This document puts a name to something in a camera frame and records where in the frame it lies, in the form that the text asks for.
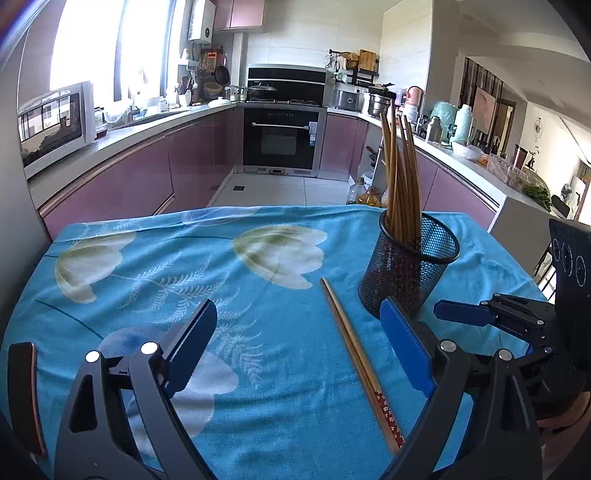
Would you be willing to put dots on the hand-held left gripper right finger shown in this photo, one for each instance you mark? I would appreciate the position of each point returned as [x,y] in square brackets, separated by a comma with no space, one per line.
[406,350]

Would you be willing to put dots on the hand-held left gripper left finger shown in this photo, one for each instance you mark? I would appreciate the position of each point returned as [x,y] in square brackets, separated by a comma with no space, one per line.
[191,344]

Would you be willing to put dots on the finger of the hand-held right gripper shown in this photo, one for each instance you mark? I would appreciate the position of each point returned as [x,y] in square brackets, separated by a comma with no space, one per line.
[545,374]
[461,313]

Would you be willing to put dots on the red floral chopstick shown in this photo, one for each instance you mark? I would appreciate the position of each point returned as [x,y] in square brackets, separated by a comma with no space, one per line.
[354,350]

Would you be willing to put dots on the black mesh utensil holder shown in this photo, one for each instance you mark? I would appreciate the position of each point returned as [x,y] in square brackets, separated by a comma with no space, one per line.
[401,277]

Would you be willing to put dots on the bunch of wooden chopsticks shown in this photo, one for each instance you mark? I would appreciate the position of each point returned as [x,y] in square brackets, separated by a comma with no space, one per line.
[399,194]

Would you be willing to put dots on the dark dining chair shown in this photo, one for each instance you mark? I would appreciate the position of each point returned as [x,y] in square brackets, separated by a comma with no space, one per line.
[547,267]

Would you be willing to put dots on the blue floral tablecloth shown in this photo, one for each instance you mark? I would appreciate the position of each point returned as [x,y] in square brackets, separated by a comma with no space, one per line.
[138,295]

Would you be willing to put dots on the green leafy vegetables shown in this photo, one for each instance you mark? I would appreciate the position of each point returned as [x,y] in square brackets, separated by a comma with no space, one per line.
[538,196]

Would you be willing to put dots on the clear glass tray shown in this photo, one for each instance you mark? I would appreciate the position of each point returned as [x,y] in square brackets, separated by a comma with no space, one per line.
[508,170]

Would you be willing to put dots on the yellow cooking oil bottle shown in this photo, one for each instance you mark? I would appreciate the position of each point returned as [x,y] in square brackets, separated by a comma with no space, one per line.
[369,198]

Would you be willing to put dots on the clear plastic bottle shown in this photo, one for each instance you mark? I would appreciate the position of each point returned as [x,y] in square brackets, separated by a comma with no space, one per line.
[355,191]

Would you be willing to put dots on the white bowl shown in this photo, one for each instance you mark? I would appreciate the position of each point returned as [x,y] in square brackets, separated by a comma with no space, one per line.
[466,150]

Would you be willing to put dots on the pink kitchen cabinets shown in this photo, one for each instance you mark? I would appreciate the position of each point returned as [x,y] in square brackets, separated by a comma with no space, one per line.
[138,175]

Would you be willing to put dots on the steel vacuum bottle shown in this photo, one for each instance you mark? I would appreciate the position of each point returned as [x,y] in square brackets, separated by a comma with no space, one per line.
[434,130]

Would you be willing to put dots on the mint green thermos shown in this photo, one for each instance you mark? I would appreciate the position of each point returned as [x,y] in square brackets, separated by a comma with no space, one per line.
[464,123]

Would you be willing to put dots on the pink framed panel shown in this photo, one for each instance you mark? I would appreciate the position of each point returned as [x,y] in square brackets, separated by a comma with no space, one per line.
[487,110]

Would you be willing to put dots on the steel stock pot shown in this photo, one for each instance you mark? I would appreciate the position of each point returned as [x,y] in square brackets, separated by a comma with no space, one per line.
[381,104]

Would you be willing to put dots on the black built-in oven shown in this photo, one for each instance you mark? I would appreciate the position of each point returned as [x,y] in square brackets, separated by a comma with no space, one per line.
[281,138]

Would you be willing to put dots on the brown bowl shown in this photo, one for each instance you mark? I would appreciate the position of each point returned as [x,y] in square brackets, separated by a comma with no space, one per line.
[213,89]

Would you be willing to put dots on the white microwave oven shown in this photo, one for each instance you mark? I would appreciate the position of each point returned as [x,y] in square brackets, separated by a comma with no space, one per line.
[51,124]

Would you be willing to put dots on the lidded wok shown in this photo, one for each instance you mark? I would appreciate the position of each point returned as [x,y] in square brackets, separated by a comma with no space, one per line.
[262,90]

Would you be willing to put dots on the black kitchen rack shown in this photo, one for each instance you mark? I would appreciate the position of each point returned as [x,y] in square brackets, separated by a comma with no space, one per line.
[355,69]

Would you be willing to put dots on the black range hood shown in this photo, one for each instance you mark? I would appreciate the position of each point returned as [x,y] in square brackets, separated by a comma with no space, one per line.
[286,83]

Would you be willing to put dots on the kitchen window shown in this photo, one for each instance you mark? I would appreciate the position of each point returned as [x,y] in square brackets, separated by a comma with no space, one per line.
[92,41]

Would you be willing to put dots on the white water heater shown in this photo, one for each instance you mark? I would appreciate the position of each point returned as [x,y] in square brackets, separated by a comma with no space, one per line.
[202,21]

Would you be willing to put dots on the small wall fan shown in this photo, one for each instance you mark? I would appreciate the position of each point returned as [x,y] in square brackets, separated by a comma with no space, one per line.
[539,128]

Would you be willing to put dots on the pink wall cabinet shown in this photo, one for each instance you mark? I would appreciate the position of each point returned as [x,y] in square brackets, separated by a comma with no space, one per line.
[240,14]

